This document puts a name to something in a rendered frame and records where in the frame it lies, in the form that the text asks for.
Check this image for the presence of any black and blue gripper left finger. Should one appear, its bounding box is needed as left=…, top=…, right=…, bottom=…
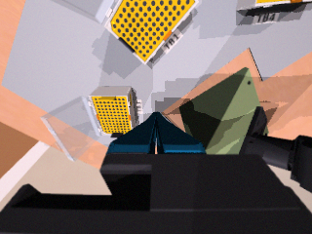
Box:
left=105, top=112, right=156, bottom=155

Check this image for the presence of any grey flat mat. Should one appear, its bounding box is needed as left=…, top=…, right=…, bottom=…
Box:
left=1, top=0, right=312, bottom=126

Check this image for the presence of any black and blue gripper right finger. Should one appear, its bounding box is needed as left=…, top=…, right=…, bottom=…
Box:
left=156, top=112, right=207, bottom=154

